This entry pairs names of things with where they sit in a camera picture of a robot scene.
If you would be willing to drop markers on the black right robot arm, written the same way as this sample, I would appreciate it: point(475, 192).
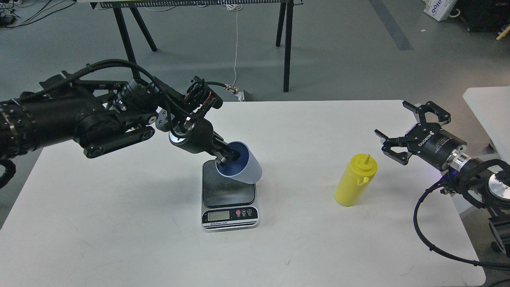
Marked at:
point(483, 184)

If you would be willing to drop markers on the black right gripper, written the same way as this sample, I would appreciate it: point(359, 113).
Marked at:
point(429, 141)

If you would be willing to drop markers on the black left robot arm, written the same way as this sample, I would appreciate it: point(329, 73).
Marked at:
point(107, 106)

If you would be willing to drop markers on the blue ribbed cup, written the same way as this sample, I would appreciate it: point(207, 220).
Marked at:
point(245, 169)

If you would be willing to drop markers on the digital kitchen scale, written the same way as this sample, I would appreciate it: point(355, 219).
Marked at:
point(227, 204)

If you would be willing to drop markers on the white power adapter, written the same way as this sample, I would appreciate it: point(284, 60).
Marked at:
point(245, 96)

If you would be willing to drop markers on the white cardboard box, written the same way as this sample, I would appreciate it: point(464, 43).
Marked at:
point(439, 9)

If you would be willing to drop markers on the yellow squeeze bottle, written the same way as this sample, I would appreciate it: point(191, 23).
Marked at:
point(359, 172)

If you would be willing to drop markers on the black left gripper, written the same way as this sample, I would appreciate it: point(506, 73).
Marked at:
point(202, 138)

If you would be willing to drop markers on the black trestle table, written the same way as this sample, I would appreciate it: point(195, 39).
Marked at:
point(284, 27)

